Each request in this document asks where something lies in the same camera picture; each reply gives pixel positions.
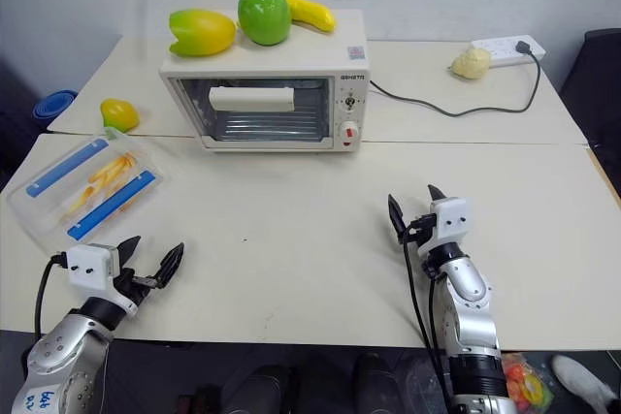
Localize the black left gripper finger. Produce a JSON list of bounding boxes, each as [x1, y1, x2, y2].
[[117, 235, 143, 271], [152, 241, 186, 288]]

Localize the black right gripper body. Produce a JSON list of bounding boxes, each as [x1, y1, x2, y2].
[[400, 211, 439, 257]]

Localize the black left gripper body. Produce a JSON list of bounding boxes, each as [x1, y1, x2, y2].
[[112, 267, 162, 306]]

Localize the clear plastic container blue clips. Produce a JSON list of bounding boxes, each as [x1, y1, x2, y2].
[[6, 126, 167, 246]]

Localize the pale yellow potato toy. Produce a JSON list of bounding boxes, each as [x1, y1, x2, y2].
[[447, 45, 493, 81]]

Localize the white toaster oven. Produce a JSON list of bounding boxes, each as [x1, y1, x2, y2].
[[158, 8, 372, 155]]

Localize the blue container clip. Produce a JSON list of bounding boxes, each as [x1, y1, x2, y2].
[[25, 138, 110, 199], [66, 170, 159, 241]]

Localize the yellow french fries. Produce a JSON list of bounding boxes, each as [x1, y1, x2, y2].
[[64, 151, 141, 217]]

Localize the small yellow green toy fruit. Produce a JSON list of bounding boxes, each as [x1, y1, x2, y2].
[[99, 98, 142, 135]]

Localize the dark rounded shape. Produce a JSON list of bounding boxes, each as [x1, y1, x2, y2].
[[220, 364, 298, 414], [349, 352, 405, 414]]

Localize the white power strip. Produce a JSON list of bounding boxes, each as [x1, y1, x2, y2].
[[471, 34, 548, 70]]

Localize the blue round object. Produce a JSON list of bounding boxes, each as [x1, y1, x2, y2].
[[32, 88, 80, 120]]

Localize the bag of colourful toys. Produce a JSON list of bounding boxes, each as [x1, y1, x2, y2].
[[501, 352, 555, 411]]

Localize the white shoe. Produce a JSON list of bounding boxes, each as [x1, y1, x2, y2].
[[549, 354, 618, 413]]

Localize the yellow toy banana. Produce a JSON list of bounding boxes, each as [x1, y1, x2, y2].
[[282, 0, 338, 34]]

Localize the green yellow toy mango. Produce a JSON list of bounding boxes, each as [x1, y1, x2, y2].
[[168, 8, 239, 58]]

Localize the green toy apple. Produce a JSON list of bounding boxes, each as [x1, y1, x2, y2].
[[236, 0, 293, 47]]

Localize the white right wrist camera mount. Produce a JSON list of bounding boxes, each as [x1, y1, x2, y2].
[[430, 196, 474, 244]]

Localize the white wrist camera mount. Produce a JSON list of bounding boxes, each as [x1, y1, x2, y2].
[[66, 242, 141, 321], [430, 196, 474, 244]]

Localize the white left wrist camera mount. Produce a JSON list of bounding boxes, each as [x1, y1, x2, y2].
[[66, 242, 141, 321]]

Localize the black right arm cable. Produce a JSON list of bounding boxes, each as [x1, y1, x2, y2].
[[401, 223, 458, 414]]

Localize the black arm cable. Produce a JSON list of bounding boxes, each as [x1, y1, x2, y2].
[[401, 223, 458, 414], [33, 250, 70, 340]]

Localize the black power cable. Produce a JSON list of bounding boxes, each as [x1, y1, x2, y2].
[[368, 50, 542, 118]]

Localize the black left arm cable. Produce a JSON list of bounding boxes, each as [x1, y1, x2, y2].
[[33, 250, 70, 340]]

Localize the white plastic cylinder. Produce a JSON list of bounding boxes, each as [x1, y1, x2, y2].
[[208, 85, 296, 114]]

